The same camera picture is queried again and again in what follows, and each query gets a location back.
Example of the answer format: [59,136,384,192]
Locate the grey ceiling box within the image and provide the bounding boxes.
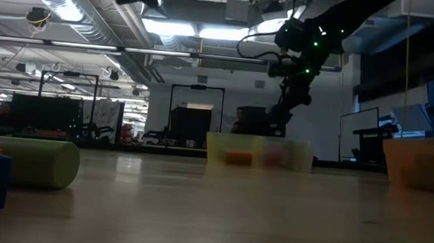
[224,0,251,23]

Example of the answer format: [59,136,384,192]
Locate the ceiling light panel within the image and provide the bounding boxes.
[141,17,197,39]
[198,24,251,42]

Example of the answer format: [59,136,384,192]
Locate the light green cylinder block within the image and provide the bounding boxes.
[0,135,82,191]

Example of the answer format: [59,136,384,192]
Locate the black cart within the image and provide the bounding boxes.
[350,123,411,168]

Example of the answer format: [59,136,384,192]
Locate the orange translucent bin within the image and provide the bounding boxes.
[379,135,434,193]

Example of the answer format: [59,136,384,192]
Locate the clear plastic bin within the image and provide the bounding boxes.
[260,136,317,173]

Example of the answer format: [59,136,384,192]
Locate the light green arch block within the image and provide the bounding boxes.
[285,140,314,171]

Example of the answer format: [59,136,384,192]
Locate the black wall screen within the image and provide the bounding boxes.
[242,105,288,138]

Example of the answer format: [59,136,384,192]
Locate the whiteboard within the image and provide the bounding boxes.
[336,104,381,163]

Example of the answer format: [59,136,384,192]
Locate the black ceiling camera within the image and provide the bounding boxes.
[25,6,53,28]

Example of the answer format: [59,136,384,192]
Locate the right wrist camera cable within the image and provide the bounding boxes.
[235,28,286,62]

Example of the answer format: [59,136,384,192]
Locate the white tilted monitor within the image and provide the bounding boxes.
[389,103,433,134]

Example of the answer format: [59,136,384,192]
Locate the black gantry frame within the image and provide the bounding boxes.
[166,83,226,147]
[36,69,100,138]

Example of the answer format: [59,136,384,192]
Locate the person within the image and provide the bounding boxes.
[230,106,251,135]

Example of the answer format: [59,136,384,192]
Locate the black aluminium table frame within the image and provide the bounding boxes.
[69,139,391,175]

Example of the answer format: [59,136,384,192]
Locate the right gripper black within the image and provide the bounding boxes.
[267,45,324,140]

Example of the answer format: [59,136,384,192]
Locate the white printed sheet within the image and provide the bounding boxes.
[88,99,125,144]

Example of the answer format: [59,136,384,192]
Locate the large black panel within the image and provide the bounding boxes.
[7,92,84,137]

